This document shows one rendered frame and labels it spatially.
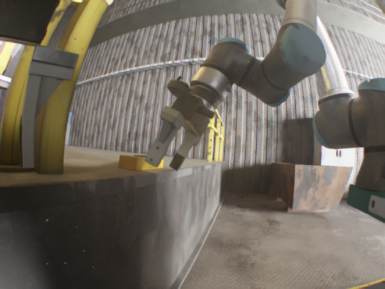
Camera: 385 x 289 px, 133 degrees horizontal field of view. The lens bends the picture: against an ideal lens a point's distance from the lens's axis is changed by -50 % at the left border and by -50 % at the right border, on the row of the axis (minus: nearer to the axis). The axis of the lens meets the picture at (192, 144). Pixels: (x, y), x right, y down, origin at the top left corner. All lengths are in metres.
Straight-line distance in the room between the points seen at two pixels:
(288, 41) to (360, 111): 0.29
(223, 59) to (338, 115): 0.37
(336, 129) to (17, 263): 0.76
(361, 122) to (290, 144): 3.68
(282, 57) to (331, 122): 0.31
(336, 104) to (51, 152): 0.73
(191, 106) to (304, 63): 0.22
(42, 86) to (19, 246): 0.23
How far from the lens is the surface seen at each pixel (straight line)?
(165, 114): 0.28
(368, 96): 0.50
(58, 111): 0.38
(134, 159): 0.56
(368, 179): 0.46
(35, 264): 0.33
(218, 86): 0.36
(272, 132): 4.05
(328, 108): 0.57
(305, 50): 0.31
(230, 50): 0.41
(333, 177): 2.61
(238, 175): 3.93
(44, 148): 0.37
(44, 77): 0.15
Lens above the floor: 0.78
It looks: 4 degrees up
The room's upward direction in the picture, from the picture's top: 5 degrees clockwise
